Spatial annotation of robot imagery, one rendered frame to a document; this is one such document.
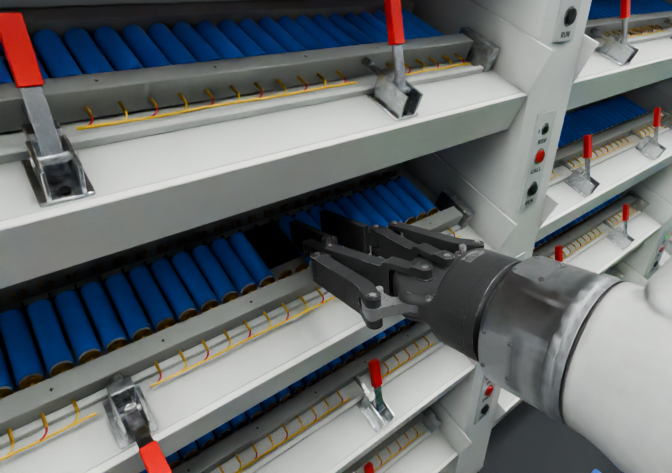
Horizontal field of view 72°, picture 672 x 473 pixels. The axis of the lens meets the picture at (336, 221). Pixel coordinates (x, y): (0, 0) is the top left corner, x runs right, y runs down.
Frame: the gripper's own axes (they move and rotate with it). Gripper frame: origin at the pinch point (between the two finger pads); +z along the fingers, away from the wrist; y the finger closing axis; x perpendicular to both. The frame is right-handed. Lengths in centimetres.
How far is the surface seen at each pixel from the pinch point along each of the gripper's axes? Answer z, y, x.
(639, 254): 3, -93, 37
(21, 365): 3.0, 26.9, 2.3
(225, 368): -1.9, 13.5, 7.4
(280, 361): -3.5, 9.0, 8.3
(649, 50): -4, -61, -12
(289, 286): 0.0, 5.1, 3.5
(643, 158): -2, -72, 8
